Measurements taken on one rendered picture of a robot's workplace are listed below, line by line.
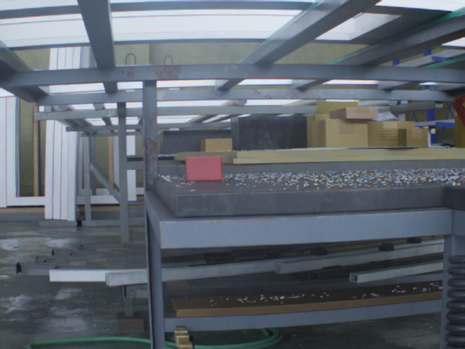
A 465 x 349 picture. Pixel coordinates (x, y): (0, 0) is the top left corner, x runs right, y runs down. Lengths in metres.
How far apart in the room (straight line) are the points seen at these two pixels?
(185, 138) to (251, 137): 1.58
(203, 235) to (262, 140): 2.24
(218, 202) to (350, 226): 0.16
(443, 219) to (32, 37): 0.95
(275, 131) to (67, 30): 1.69
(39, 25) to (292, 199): 0.81
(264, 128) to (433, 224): 2.20
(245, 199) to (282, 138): 2.21
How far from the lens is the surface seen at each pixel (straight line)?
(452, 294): 0.95
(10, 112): 8.20
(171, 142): 4.71
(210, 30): 1.63
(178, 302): 1.84
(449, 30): 1.30
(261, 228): 0.95
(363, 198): 1.02
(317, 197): 1.00
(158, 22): 1.62
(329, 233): 0.97
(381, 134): 2.54
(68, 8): 1.22
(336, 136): 2.39
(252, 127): 3.16
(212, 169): 1.35
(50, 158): 7.36
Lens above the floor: 0.64
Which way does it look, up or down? 2 degrees down
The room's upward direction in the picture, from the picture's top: 1 degrees counter-clockwise
